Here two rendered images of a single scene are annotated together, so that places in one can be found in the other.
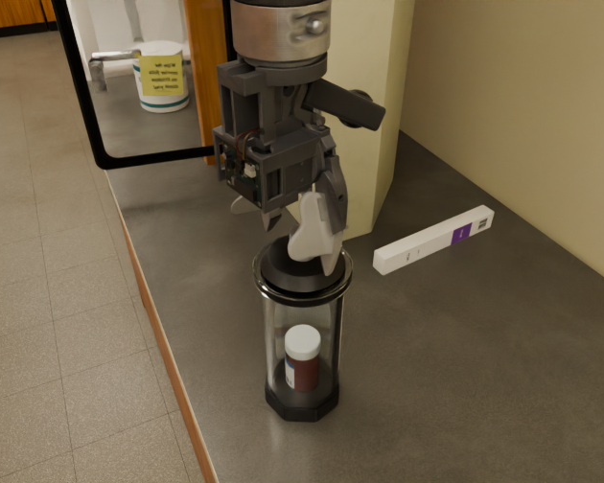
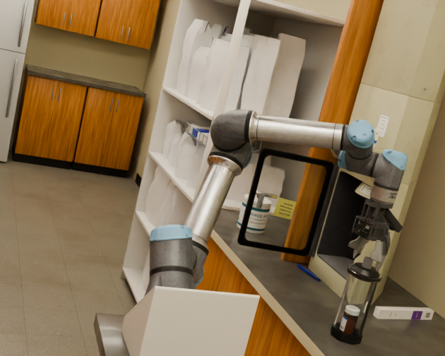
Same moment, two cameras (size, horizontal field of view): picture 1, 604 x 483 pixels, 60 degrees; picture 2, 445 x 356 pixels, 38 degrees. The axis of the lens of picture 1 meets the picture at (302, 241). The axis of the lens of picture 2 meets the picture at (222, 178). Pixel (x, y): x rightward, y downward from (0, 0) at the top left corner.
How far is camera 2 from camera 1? 158 cm
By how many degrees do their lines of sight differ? 27
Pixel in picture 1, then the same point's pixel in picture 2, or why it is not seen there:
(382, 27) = (397, 210)
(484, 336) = (423, 346)
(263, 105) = (376, 211)
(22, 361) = not seen: outside the picture
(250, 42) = (377, 195)
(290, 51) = (386, 199)
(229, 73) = (369, 201)
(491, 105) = (438, 265)
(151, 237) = (264, 277)
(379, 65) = not seen: hidden behind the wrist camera
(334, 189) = (387, 240)
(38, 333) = not seen: outside the picture
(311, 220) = (377, 248)
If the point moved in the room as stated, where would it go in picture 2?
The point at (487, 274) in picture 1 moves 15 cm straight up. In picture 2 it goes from (427, 332) to (440, 292)
